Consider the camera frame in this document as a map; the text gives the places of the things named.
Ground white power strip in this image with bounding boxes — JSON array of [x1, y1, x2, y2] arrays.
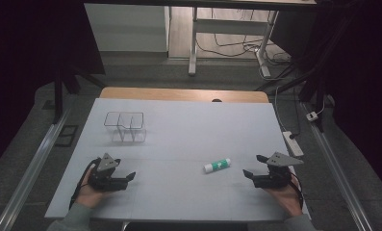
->
[[281, 130, 305, 158]]

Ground black rectangular floor frame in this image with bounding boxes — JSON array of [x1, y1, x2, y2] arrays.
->
[[54, 124, 80, 148]]

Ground white and green glue stick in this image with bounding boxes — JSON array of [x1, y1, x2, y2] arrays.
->
[[203, 157, 232, 174]]

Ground white desk frame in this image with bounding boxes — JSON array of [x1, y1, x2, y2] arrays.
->
[[188, 6, 280, 79]]

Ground white power strip cable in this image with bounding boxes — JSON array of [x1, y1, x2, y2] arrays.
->
[[273, 84, 289, 133]]

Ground black metal stand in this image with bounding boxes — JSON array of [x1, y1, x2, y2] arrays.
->
[[42, 61, 108, 125], [255, 13, 356, 133]]

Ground black strap of left gripper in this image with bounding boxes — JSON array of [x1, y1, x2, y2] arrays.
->
[[68, 157, 102, 210]]

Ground white cabinet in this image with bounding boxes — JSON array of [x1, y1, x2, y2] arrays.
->
[[84, 3, 171, 53]]

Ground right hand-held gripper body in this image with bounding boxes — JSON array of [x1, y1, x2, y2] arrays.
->
[[251, 151, 305, 190]]

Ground black strap of right gripper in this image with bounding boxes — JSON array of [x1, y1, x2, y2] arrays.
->
[[288, 171, 306, 210]]

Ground white board table cover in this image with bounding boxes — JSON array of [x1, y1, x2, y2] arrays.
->
[[44, 97, 311, 223]]

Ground black strap of gripper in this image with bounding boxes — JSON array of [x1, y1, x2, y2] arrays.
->
[[288, 171, 306, 210], [68, 157, 102, 210]]

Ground clear plastic divided organizer box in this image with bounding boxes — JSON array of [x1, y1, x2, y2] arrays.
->
[[103, 111, 147, 144]]

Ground person's right hand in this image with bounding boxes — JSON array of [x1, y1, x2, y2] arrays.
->
[[264, 177, 304, 218]]

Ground small white adapter with cable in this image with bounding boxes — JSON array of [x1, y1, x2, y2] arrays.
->
[[305, 99, 327, 122]]

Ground person's left hand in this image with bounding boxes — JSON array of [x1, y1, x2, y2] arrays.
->
[[75, 167, 109, 210]]

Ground aluminium rail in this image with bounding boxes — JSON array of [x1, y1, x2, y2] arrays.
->
[[301, 101, 375, 231], [0, 108, 73, 231]]

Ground black cables on floor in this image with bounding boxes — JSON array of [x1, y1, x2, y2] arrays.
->
[[195, 9, 293, 66]]

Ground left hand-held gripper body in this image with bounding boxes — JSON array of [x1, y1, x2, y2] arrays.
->
[[88, 152, 129, 193]]

